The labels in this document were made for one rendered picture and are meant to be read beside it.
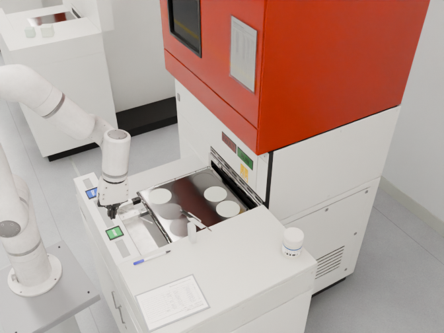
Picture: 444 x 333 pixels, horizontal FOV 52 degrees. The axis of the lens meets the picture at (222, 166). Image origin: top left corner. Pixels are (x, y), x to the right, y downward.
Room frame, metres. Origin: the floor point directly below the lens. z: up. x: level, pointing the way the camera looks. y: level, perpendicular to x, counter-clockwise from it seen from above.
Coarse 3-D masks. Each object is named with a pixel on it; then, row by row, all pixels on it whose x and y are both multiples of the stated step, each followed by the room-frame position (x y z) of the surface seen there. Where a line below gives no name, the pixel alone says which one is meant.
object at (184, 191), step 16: (192, 176) 1.58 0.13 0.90; (208, 176) 1.58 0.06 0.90; (144, 192) 1.47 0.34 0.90; (176, 192) 1.47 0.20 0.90; (192, 192) 1.47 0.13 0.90; (160, 208) 1.37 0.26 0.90; (176, 208) 1.37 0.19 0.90; (192, 208) 1.37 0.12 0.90; (208, 208) 1.37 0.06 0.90; (240, 208) 1.37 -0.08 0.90; (176, 224) 1.28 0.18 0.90; (208, 224) 1.28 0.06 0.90
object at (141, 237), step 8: (128, 224) 1.30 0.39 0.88; (136, 224) 1.30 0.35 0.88; (128, 232) 1.26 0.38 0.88; (136, 232) 1.26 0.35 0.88; (144, 232) 1.26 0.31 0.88; (136, 240) 1.21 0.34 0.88; (144, 240) 1.21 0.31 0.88; (152, 240) 1.21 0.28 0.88; (144, 248) 1.17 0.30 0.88; (152, 248) 1.17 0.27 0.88
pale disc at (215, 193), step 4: (208, 188) 1.50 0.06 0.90; (212, 188) 1.50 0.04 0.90; (216, 188) 1.50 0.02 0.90; (220, 188) 1.50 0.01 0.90; (204, 192) 1.47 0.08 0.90; (208, 192) 1.47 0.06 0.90; (212, 192) 1.47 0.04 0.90; (216, 192) 1.47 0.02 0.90; (220, 192) 1.47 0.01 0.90; (224, 192) 1.47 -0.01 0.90; (208, 196) 1.45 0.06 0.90; (212, 196) 1.45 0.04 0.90; (216, 196) 1.45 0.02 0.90; (220, 196) 1.45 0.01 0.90; (224, 196) 1.45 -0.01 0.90; (212, 200) 1.42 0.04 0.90; (216, 200) 1.42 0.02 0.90; (220, 200) 1.42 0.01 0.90
